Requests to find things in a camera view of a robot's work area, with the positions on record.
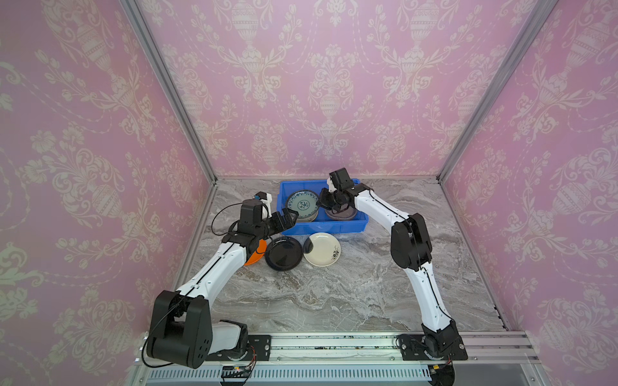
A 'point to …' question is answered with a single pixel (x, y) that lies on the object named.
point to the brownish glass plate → (346, 212)
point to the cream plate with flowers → (326, 249)
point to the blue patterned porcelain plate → (304, 203)
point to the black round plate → (283, 253)
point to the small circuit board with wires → (236, 375)
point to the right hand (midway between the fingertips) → (316, 202)
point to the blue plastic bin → (286, 186)
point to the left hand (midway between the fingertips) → (291, 218)
